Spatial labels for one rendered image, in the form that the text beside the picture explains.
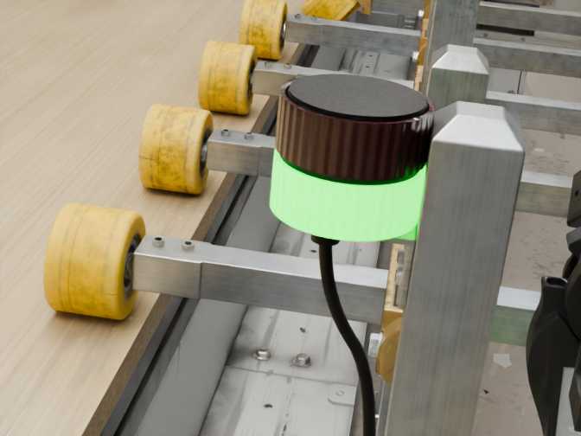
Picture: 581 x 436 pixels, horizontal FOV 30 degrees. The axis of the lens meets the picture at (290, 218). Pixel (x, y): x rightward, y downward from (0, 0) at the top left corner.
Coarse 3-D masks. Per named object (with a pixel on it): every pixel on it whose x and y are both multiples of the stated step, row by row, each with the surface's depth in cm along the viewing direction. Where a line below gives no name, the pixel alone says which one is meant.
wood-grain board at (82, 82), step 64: (0, 0) 165; (64, 0) 169; (128, 0) 173; (192, 0) 177; (0, 64) 135; (64, 64) 138; (128, 64) 140; (192, 64) 143; (0, 128) 114; (64, 128) 116; (128, 128) 118; (256, 128) 125; (0, 192) 99; (64, 192) 101; (128, 192) 102; (0, 256) 88; (0, 320) 78; (64, 320) 79; (128, 320) 80; (0, 384) 71; (64, 384) 72
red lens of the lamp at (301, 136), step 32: (288, 128) 41; (320, 128) 40; (352, 128) 39; (384, 128) 39; (416, 128) 40; (288, 160) 41; (320, 160) 40; (352, 160) 40; (384, 160) 40; (416, 160) 41
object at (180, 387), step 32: (320, 64) 202; (256, 192) 136; (224, 224) 114; (256, 224) 140; (192, 320) 102; (224, 320) 123; (160, 352) 90; (192, 352) 105; (224, 352) 127; (128, 384) 79; (160, 384) 91; (192, 384) 107; (128, 416) 81; (160, 416) 93; (192, 416) 110
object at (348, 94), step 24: (288, 96) 41; (312, 96) 41; (336, 96) 41; (360, 96) 42; (384, 96) 42; (408, 96) 42; (360, 120) 39; (384, 120) 40; (312, 240) 44; (336, 240) 44; (384, 240) 42; (408, 240) 42; (408, 264) 42; (336, 312) 45; (360, 360) 46; (360, 384) 46
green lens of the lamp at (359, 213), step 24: (288, 168) 41; (288, 192) 41; (312, 192) 41; (336, 192) 40; (360, 192) 40; (384, 192) 40; (408, 192) 41; (288, 216) 42; (312, 216) 41; (336, 216) 41; (360, 216) 41; (384, 216) 41; (408, 216) 42; (360, 240) 41
